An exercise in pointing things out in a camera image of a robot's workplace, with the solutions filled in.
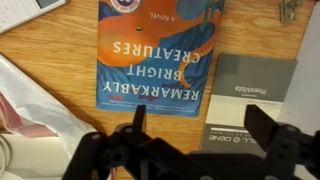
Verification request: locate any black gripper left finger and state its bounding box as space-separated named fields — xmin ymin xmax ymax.
xmin=114 ymin=104 xmax=147 ymax=141

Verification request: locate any white plastic bag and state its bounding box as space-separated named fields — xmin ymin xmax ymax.
xmin=0 ymin=54 xmax=101 ymax=180

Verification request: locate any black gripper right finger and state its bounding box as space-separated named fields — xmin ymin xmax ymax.
xmin=244 ymin=104 xmax=303 ymax=158

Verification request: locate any grey white brochure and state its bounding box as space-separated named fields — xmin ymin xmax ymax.
xmin=199 ymin=53 xmax=298 ymax=158

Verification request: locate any blue orange paperback book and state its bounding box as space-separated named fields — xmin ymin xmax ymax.
xmin=95 ymin=0 xmax=226 ymax=118

